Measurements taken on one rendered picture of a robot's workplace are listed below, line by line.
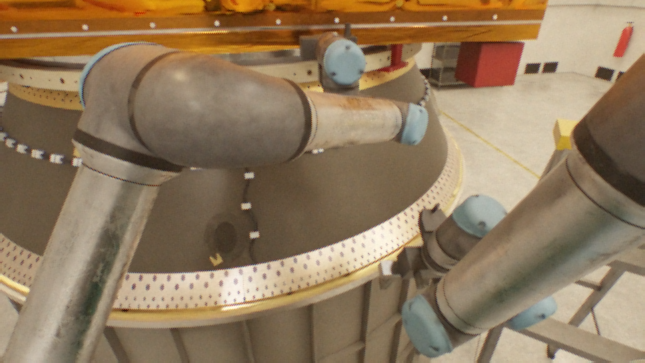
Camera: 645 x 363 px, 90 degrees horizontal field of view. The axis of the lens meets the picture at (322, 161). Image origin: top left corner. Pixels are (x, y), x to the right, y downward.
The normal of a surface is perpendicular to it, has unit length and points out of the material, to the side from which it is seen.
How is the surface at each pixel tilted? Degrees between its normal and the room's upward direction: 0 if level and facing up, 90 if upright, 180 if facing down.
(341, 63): 90
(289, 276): 43
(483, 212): 25
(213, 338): 90
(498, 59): 90
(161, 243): 62
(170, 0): 122
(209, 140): 92
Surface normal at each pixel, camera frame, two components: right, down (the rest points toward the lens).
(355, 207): 0.46, -0.06
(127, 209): 0.70, 0.26
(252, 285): 0.15, -0.33
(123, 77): -0.46, -0.31
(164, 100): -0.14, -0.03
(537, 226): -0.95, 0.11
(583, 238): -0.60, 0.53
